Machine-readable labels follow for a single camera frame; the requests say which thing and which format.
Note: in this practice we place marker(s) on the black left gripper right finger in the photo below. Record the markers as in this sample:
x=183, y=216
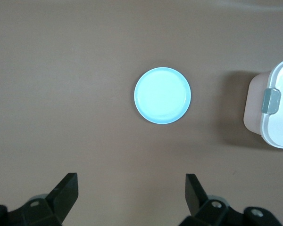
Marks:
x=198, y=200

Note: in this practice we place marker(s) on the white lidded storage box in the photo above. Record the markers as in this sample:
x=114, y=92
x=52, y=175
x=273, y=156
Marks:
x=280, y=117

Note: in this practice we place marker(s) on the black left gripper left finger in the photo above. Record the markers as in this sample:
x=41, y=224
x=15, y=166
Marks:
x=61, y=200

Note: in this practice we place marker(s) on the light blue round plate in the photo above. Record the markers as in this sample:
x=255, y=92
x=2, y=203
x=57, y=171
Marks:
x=162, y=95

